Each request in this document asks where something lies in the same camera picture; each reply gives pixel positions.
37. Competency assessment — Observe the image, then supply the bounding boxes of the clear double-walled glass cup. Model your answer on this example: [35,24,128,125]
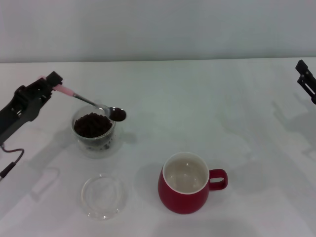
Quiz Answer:
[71,103,117,159]

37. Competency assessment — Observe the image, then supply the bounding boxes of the clear round glass dish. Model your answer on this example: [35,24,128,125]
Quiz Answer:
[81,172,128,221]

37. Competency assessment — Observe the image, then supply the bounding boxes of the pile of coffee beans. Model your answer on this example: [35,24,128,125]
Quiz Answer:
[74,112,113,138]

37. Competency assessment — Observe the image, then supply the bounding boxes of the dark red cable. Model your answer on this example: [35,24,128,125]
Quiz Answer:
[0,144,25,182]

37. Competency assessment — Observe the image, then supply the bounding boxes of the pink-handled metal spoon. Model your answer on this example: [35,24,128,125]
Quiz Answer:
[37,75,127,122]

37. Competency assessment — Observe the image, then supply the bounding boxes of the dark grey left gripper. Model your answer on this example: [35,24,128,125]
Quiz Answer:
[0,71,63,144]

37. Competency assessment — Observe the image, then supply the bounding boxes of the red mug white inside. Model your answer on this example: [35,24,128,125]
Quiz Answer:
[158,152,229,215]

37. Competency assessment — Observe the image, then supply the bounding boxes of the scooped coffee beans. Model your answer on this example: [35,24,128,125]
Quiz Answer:
[110,110,126,121]

